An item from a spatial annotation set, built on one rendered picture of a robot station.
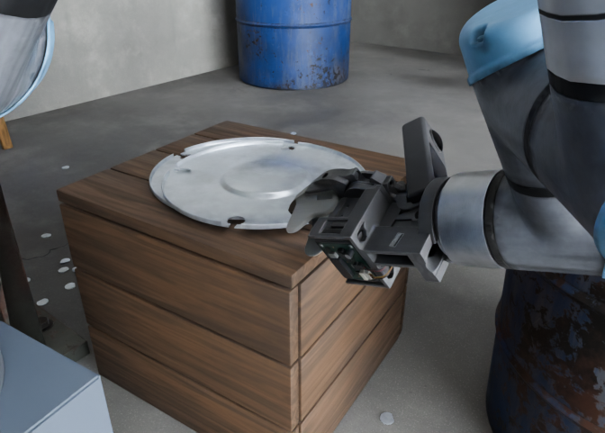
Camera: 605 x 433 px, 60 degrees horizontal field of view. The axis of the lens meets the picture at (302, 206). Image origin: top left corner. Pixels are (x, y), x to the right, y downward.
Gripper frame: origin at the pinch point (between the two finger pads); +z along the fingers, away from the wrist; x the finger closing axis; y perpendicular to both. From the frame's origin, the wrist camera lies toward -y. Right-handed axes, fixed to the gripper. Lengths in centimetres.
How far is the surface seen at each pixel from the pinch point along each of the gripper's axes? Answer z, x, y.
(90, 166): 131, 9, -30
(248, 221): 8.5, 0.4, 2.0
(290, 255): 1.5, 3.3, 4.4
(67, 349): 52, 11, 22
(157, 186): 26.0, -5.2, 0.3
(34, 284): 80, 7, 14
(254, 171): 17.7, 1.4, -8.7
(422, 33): 154, 106, -257
